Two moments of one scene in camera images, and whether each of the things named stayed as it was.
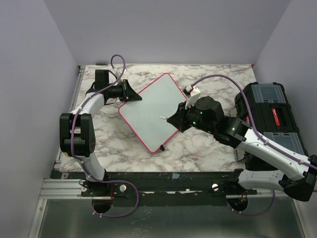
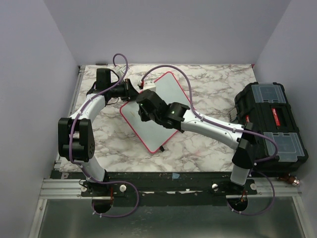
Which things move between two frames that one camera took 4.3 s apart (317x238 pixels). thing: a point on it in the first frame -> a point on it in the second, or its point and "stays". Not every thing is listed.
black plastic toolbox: x=274 y=118 stays
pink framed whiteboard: x=161 y=98 stays
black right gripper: x=178 y=120 -> x=143 y=118
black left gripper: x=128 y=93 stays
